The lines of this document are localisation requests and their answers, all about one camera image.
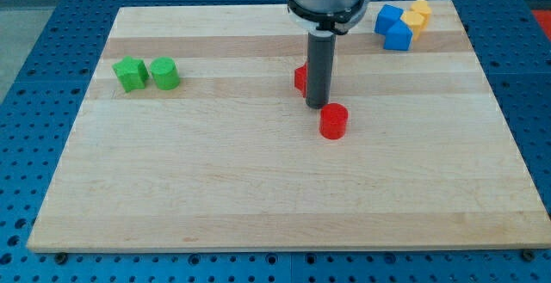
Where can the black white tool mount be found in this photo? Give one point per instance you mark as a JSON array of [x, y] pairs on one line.
[[327, 23]]

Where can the red cylinder block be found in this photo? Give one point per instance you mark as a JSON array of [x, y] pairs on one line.
[[333, 121]]

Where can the yellow heart block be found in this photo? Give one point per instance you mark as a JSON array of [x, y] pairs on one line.
[[423, 8]]

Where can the wooden board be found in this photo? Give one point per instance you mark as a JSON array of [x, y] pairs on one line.
[[232, 158]]

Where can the blue cube block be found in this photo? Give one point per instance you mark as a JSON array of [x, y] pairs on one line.
[[386, 17]]

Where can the yellow hexagon block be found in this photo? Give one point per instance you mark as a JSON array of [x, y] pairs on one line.
[[414, 21]]

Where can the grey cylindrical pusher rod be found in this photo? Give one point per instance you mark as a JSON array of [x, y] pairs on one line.
[[319, 63]]

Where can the red star block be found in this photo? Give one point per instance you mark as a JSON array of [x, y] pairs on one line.
[[300, 79]]

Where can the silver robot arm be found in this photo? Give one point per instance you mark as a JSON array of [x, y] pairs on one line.
[[326, 6]]

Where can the green star block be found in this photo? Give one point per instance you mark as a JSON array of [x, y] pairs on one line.
[[131, 73]]

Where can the green cylinder block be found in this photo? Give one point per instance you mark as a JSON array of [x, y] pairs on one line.
[[165, 73]]

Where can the blue pentagon block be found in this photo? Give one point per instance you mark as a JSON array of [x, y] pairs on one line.
[[398, 37]]

